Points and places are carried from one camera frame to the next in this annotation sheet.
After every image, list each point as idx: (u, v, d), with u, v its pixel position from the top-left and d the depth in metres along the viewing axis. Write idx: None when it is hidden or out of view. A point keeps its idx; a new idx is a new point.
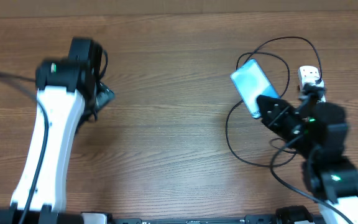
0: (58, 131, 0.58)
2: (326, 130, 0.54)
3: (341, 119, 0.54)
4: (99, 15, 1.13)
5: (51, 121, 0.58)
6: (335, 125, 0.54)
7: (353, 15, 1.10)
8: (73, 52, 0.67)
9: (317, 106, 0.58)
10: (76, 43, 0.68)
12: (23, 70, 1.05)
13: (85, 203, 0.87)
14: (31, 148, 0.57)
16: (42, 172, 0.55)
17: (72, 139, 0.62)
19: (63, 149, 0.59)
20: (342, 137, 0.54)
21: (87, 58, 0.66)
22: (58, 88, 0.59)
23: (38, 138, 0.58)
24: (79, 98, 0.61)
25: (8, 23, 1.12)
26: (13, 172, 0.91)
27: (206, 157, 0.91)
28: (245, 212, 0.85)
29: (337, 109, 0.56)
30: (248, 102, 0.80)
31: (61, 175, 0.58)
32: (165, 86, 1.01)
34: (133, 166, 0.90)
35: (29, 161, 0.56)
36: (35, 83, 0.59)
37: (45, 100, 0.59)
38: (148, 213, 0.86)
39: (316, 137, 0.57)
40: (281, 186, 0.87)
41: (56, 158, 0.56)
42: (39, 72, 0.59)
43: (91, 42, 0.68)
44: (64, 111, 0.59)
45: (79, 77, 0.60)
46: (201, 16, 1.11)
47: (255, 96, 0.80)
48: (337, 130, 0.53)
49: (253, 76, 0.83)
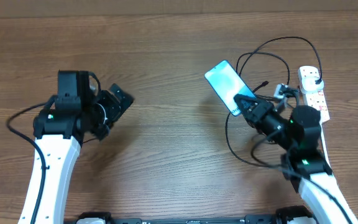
0: (55, 173, 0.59)
2: (303, 134, 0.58)
3: (316, 121, 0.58)
4: (99, 15, 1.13)
5: (48, 165, 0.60)
6: (312, 129, 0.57)
7: (352, 14, 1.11)
8: (61, 91, 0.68)
9: (295, 109, 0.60)
10: (63, 79, 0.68)
12: (22, 70, 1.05)
13: (85, 203, 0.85)
14: (29, 190, 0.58)
16: (40, 213, 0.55)
17: (68, 182, 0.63)
19: (61, 190, 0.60)
20: (317, 137, 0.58)
21: (76, 95, 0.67)
22: (55, 134, 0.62)
23: (35, 182, 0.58)
24: (76, 140, 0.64)
25: (9, 24, 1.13)
26: (12, 171, 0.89)
27: (206, 157, 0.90)
28: (245, 213, 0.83)
29: (312, 112, 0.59)
30: (225, 102, 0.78)
31: (59, 214, 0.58)
32: (165, 86, 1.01)
34: (133, 166, 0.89)
35: (27, 202, 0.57)
36: (33, 134, 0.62)
37: (43, 145, 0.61)
38: (148, 213, 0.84)
39: (293, 136, 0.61)
40: (282, 186, 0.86)
41: (54, 196, 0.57)
42: (36, 124, 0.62)
43: (76, 74, 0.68)
44: (62, 152, 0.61)
45: (74, 124, 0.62)
46: (201, 17, 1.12)
47: (232, 96, 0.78)
48: (312, 132, 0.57)
49: (227, 76, 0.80)
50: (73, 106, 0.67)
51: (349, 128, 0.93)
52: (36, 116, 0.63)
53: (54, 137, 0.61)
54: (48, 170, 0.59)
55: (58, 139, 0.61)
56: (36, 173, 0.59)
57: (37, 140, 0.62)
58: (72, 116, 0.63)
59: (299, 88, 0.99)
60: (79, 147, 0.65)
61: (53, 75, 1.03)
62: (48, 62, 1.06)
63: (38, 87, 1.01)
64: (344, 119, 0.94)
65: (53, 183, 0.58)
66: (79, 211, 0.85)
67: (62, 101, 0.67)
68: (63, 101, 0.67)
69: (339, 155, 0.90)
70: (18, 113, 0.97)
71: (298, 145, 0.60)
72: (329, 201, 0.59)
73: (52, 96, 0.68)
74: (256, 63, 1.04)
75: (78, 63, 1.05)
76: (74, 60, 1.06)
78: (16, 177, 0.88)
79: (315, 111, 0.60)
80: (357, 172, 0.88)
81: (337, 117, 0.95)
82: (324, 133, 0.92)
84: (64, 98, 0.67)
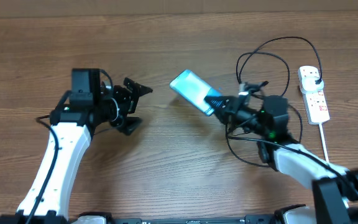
0: (68, 154, 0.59)
2: (274, 121, 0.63)
3: (283, 108, 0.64)
4: (99, 15, 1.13)
5: (62, 145, 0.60)
6: (281, 116, 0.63)
7: (353, 14, 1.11)
8: (74, 86, 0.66)
9: (265, 101, 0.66)
10: (76, 76, 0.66)
12: (22, 70, 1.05)
13: (85, 203, 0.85)
14: (41, 166, 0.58)
16: (49, 186, 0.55)
17: (78, 163, 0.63)
19: (70, 169, 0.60)
20: (286, 123, 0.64)
21: (90, 92, 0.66)
22: (69, 123, 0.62)
23: (46, 159, 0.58)
24: (88, 130, 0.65)
25: (9, 24, 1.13)
26: (12, 172, 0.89)
27: (206, 157, 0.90)
28: (244, 213, 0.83)
29: (279, 101, 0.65)
30: (198, 104, 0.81)
31: (66, 192, 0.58)
32: (165, 86, 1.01)
34: (133, 166, 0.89)
35: (38, 176, 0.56)
36: (50, 122, 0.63)
37: (59, 130, 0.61)
38: (148, 213, 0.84)
39: (266, 124, 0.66)
40: (282, 186, 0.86)
41: (64, 173, 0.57)
42: (53, 115, 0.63)
43: (89, 73, 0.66)
44: (76, 135, 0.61)
45: (88, 120, 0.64)
46: (202, 16, 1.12)
47: (202, 99, 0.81)
48: (282, 120, 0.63)
49: (192, 82, 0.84)
50: (86, 102, 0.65)
51: (348, 128, 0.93)
52: (51, 111, 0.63)
53: (68, 125, 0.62)
54: (60, 150, 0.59)
55: (71, 127, 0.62)
56: (48, 153, 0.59)
57: (53, 127, 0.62)
58: (86, 111, 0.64)
59: (299, 88, 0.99)
60: (89, 137, 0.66)
61: (53, 75, 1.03)
62: (48, 62, 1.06)
63: (38, 86, 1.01)
64: (344, 119, 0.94)
65: (64, 161, 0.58)
66: (79, 211, 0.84)
67: (76, 98, 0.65)
68: (76, 97, 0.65)
69: (339, 155, 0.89)
70: (18, 113, 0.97)
71: (270, 131, 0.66)
72: (298, 155, 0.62)
73: (66, 91, 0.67)
74: (256, 63, 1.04)
75: (78, 63, 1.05)
76: (74, 60, 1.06)
78: (16, 177, 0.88)
79: (283, 100, 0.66)
80: None
81: (337, 117, 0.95)
82: (324, 133, 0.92)
84: (78, 94, 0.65)
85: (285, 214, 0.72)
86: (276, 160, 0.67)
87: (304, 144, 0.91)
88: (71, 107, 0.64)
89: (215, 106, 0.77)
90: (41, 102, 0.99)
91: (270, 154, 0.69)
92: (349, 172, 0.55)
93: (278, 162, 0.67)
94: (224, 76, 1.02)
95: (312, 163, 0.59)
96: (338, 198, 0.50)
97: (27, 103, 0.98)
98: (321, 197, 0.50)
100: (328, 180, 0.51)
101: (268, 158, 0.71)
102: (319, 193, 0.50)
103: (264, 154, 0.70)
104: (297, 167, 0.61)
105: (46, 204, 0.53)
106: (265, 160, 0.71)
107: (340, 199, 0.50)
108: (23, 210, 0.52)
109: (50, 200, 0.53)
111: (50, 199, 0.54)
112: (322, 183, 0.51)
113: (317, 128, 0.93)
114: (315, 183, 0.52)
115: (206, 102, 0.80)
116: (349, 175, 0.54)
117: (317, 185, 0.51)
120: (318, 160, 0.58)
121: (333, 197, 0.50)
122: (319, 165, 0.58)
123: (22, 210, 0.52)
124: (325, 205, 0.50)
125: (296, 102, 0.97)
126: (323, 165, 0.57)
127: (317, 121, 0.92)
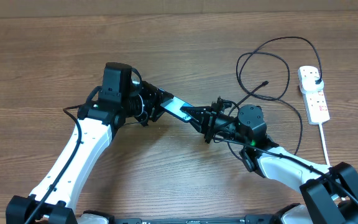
0: (87, 149, 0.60)
2: (252, 133, 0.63)
3: (259, 117, 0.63)
4: (99, 15, 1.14)
5: (84, 140, 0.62)
6: (258, 126, 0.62)
7: (353, 14, 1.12)
8: (105, 84, 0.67)
9: (239, 112, 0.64)
10: (109, 74, 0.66)
12: (22, 70, 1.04)
13: (85, 203, 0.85)
14: (60, 157, 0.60)
16: (64, 177, 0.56)
17: (94, 161, 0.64)
19: (87, 165, 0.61)
20: (264, 131, 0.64)
21: (119, 92, 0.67)
22: (95, 120, 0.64)
23: (66, 151, 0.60)
24: (111, 131, 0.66)
25: (9, 24, 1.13)
26: (12, 171, 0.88)
27: (206, 157, 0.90)
28: (244, 213, 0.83)
29: (253, 109, 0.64)
30: (174, 112, 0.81)
31: (78, 186, 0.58)
32: (165, 86, 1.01)
34: (133, 166, 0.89)
35: (56, 165, 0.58)
36: (77, 114, 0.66)
37: (83, 126, 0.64)
38: (148, 213, 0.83)
39: (245, 134, 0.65)
40: (281, 185, 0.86)
41: (79, 168, 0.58)
42: (81, 109, 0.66)
43: (122, 72, 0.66)
44: (98, 134, 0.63)
45: (113, 121, 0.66)
46: (202, 16, 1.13)
47: (178, 108, 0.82)
48: (258, 130, 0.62)
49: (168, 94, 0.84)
50: (114, 102, 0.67)
51: (348, 129, 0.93)
52: (82, 106, 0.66)
53: (94, 122, 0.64)
54: (81, 144, 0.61)
55: (97, 124, 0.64)
56: (70, 145, 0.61)
57: (79, 120, 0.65)
58: (113, 112, 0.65)
59: (299, 88, 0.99)
60: (111, 137, 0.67)
61: (53, 76, 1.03)
62: (48, 61, 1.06)
63: (38, 86, 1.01)
64: (344, 119, 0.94)
65: (82, 156, 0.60)
66: (79, 210, 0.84)
67: (105, 96, 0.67)
68: (105, 94, 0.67)
69: (340, 155, 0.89)
70: (18, 113, 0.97)
71: (251, 140, 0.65)
72: (280, 160, 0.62)
73: (97, 86, 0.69)
74: (256, 62, 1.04)
75: (78, 63, 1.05)
76: (74, 60, 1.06)
78: (16, 177, 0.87)
79: (256, 109, 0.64)
80: None
81: (337, 117, 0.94)
82: (324, 133, 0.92)
84: (107, 92, 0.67)
85: (283, 217, 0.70)
86: (261, 167, 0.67)
87: (304, 144, 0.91)
88: (100, 104, 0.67)
89: (192, 112, 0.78)
90: (41, 102, 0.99)
91: (254, 162, 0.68)
92: (332, 168, 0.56)
93: (263, 169, 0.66)
94: (224, 76, 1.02)
95: (296, 167, 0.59)
96: (328, 197, 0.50)
97: (26, 103, 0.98)
98: (311, 201, 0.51)
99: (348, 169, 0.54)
100: (314, 183, 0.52)
101: (253, 167, 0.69)
102: (309, 196, 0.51)
103: (249, 163, 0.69)
104: (282, 171, 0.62)
105: (58, 195, 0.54)
106: (251, 169, 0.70)
107: (330, 198, 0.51)
108: (35, 195, 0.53)
109: (61, 191, 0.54)
111: (62, 190, 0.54)
112: (310, 186, 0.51)
113: (317, 128, 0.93)
114: (303, 187, 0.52)
115: (181, 111, 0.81)
116: (333, 172, 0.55)
117: (306, 190, 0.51)
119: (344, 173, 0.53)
120: (301, 162, 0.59)
121: (323, 198, 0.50)
122: (303, 167, 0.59)
123: (34, 195, 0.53)
124: (316, 206, 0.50)
125: (296, 102, 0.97)
126: (307, 167, 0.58)
127: (317, 121, 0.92)
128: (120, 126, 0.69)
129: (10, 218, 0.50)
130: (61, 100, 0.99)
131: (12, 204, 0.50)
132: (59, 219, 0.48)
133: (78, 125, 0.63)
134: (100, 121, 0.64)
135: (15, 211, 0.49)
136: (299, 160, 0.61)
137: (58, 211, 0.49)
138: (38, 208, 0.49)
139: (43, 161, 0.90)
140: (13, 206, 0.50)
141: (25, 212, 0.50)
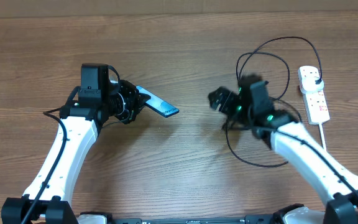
0: (74, 145, 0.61)
2: (251, 91, 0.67)
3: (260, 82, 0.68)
4: (99, 15, 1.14)
5: (69, 137, 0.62)
6: (256, 85, 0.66)
7: (353, 14, 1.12)
8: (84, 83, 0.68)
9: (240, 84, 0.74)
10: (85, 73, 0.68)
12: (22, 70, 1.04)
13: (85, 203, 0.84)
14: (48, 156, 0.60)
16: (55, 173, 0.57)
17: (82, 157, 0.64)
19: (76, 162, 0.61)
20: (265, 93, 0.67)
21: (98, 89, 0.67)
22: (78, 118, 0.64)
23: (55, 150, 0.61)
24: (96, 126, 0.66)
25: (8, 23, 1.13)
26: (12, 171, 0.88)
27: (206, 157, 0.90)
28: (244, 213, 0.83)
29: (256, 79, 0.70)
30: (156, 107, 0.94)
31: (71, 182, 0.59)
32: (165, 86, 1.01)
34: (133, 166, 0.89)
35: (45, 164, 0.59)
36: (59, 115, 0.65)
37: (68, 123, 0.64)
38: (148, 213, 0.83)
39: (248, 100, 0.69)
40: (281, 185, 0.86)
41: (69, 163, 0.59)
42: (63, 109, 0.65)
43: (98, 70, 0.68)
44: (82, 129, 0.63)
45: (96, 116, 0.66)
46: (201, 16, 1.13)
47: (158, 104, 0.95)
48: (256, 88, 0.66)
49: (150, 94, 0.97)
50: (96, 99, 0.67)
51: (349, 128, 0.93)
52: (62, 107, 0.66)
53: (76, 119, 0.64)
54: (68, 141, 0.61)
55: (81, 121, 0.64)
56: (56, 144, 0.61)
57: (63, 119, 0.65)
58: (94, 107, 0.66)
59: (299, 88, 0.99)
60: (97, 133, 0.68)
61: (53, 76, 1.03)
62: (48, 61, 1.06)
63: (38, 86, 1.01)
64: (344, 118, 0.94)
65: (71, 152, 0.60)
66: (79, 211, 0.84)
67: (84, 94, 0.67)
68: (85, 94, 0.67)
69: (340, 155, 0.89)
70: (18, 112, 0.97)
71: (253, 104, 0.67)
72: (302, 146, 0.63)
73: (76, 86, 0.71)
74: (256, 62, 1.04)
75: (78, 63, 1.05)
76: (74, 60, 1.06)
78: (16, 177, 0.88)
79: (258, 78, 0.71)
80: (357, 172, 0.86)
81: (337, 117, 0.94)
82: (324, 133, 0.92)
84: (87, 91, 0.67)
85: (285, 216, 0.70)
86: (274, 142, 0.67)
87: None
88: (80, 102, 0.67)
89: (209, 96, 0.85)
90: (41, 101, 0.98)
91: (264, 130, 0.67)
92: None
93: (275, 144, 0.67)
94: (224, 76, 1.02)
95: (322, 170, 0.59)
96: (353, 216, 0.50)
97: (26, 103, 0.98)
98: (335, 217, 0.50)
99: None
100: (342, 200, 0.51)
101: (261, 135, 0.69)
102: (334, 214, 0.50)
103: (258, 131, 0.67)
104: (301, 163, 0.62)
105: (51, 191, 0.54)
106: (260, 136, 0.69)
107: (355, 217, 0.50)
108: (28, 195, 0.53)
109: (54, 187, 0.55)
111: (55, 186, 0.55)
112: (337, 203, 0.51)
113: (318, 128, 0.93)
114: (330, 202, 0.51)
115: (161, 106, 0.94)
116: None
117: (332, 205, 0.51)
119: None
120: (330, 165, 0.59)
121: (348, 218, 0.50)
122: (330, 169, 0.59)
123: (28, 195, 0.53)
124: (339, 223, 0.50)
125: (296, 102, 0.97)
126: (337, 174, 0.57)
127: (318, 121, 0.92)
128: (105, 122, 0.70)
129: (5, 219, 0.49)
130: (61, 100, 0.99)
131: (5, 206, 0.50)
132: (56, 213, 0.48)
133: (61, 123, 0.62)
134: (83, 117, 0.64)
135: (10, 213, 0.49)
136: (324, 157, 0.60)
137: (54, 206, 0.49)
138: (32, 206, 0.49)
139: (43, 161, 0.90)
140: (7, 209, 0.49)
141: (21, 212, 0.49)
